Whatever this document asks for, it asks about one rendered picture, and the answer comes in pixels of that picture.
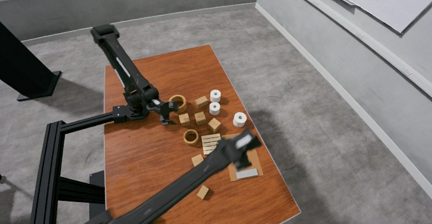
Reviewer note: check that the small wooden pallet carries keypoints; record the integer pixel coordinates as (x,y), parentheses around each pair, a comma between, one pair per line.
(210,145)

